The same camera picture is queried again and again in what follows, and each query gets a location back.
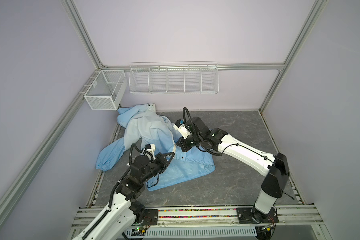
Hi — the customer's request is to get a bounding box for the long white wire basket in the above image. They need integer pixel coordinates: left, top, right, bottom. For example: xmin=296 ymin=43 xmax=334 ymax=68
xmin=129 ymin=62 xmax=220 ymax=94

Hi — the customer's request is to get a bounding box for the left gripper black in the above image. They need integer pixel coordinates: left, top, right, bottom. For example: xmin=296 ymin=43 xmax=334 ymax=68
xmin=140 ymin=152 xmax=175 ymax=184

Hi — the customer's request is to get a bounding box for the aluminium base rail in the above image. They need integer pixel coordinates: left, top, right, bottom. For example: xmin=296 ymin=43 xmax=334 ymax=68
xmin=68 ymin=204 xmax=325 ymax=231

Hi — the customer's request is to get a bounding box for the white vented cable duct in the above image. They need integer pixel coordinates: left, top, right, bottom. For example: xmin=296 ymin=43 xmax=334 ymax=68
xmin=125 ymin=226 xmax=258 ymax=240

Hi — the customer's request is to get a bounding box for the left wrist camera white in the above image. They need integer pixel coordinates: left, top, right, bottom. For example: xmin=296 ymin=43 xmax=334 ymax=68
xmin=144 ymin=144 xmax=156 ymax=158

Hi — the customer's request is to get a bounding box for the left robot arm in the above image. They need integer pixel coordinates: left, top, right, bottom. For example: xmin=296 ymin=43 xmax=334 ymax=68
xmin=74 ymin=144 xmax=175 ymax=240

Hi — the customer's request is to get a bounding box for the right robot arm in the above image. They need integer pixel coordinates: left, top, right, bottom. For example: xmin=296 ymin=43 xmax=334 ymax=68
xmin=175 ymin=107 xmax=290 ymax=225

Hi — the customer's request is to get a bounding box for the light blue zip jacket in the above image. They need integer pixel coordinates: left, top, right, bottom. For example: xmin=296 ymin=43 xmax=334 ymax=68
xmin=96 ymin=104 xmax=216 ymax=191

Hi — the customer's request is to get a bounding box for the small white mesh basket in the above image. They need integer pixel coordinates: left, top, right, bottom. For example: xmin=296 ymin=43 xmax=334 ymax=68
xmin=84 ymin=70 xmax=128 ymax=111

